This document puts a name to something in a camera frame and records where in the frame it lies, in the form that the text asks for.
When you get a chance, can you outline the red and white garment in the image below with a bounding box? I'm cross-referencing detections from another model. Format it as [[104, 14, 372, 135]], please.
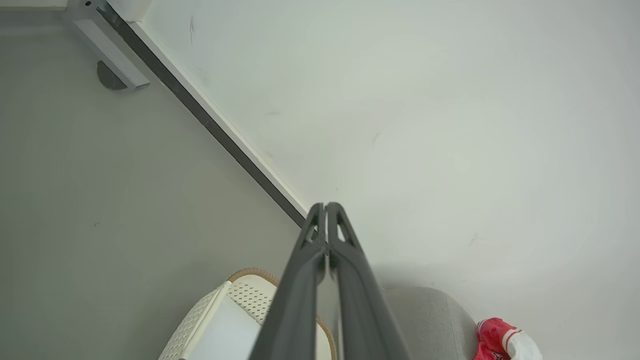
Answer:
[[472, 317, 544, 360]]

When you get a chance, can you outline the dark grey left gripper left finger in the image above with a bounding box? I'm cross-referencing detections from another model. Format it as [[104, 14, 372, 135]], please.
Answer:
[[248, 202, 328, 360]]

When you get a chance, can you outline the white and dark skirting board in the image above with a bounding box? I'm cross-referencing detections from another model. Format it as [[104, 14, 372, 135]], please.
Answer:
[[94, 0, 311, 229]]

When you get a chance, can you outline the grey half-round door stopper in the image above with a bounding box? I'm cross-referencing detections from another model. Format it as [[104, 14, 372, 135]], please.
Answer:
[[96, 60, 129, 91]]

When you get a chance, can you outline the white perforated laundry basket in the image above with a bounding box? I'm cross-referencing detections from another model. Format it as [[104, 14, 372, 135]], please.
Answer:
[[158, 267, 337, 360]]

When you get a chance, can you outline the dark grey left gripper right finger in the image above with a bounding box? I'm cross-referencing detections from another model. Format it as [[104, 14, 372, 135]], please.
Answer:
[[326, 202, 414, 360]]

